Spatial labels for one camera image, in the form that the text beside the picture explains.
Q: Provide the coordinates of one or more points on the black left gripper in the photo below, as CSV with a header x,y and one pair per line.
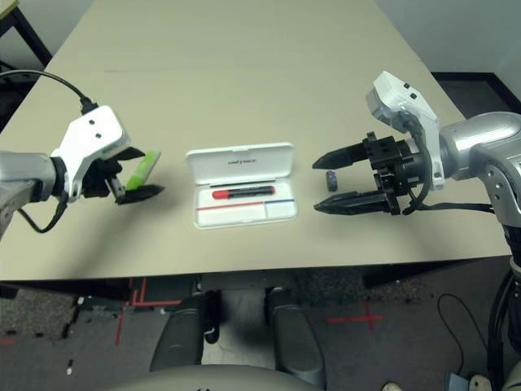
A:
x,y
97,179

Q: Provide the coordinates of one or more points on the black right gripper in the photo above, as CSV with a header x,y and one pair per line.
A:
x,y
390,163

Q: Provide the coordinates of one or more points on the green highlighter pen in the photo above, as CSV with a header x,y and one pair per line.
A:
x,y
140,173

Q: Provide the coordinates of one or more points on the small purple grey eraser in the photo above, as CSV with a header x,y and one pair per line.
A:
x,y
331,181

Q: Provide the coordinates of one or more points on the black marker with red cap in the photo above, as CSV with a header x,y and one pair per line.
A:
x,y
244,192

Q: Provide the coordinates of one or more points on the white plastic pencil case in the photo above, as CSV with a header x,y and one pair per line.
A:
x,y
240,163

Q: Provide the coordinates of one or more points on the dark grey robot right leg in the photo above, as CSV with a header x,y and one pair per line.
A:
x,y
293,338

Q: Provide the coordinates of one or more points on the dark grey robot leg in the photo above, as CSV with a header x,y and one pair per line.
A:
x,y
183,338
293,338

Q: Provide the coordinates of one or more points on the dark grey robot left leg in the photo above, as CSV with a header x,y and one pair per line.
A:
x,y
183,338

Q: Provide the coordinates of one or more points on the small white floor scrap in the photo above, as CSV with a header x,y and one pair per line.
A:
x,y
69,370

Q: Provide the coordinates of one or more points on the grey robot torso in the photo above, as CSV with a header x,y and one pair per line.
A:
x,y
211,383

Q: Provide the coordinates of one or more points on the blue floor object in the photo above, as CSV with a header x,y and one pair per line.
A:
x,y
454,380

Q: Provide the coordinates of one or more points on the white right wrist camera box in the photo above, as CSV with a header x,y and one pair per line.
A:
x,y
390,93

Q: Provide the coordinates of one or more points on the beige side table black frame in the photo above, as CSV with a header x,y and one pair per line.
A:
x,y
32,34

